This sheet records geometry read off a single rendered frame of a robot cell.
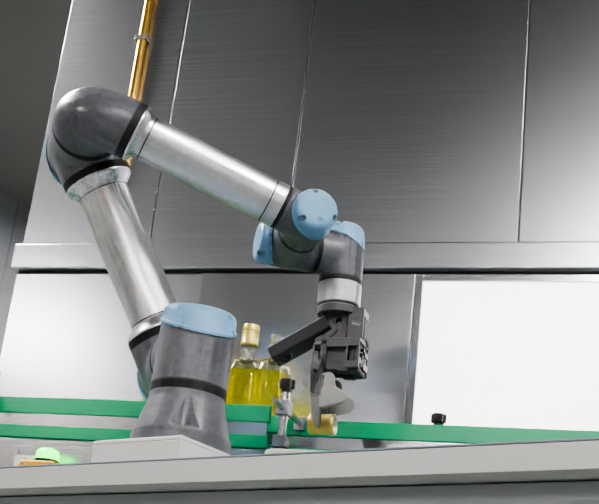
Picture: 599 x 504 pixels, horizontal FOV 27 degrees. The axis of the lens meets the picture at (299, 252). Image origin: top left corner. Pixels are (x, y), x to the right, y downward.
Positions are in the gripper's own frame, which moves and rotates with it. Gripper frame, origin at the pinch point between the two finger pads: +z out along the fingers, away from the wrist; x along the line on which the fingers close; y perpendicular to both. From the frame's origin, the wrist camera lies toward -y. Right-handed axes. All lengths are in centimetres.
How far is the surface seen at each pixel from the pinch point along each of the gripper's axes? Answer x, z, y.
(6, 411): 14, -5, -66
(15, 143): 255, -192, -223
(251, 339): 25.7, -23.0, -21.9
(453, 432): 22.4, -4.3, 19.3
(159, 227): 43, -55, -52
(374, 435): 22.6, -3.5, 4.8
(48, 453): 7, 5, -52
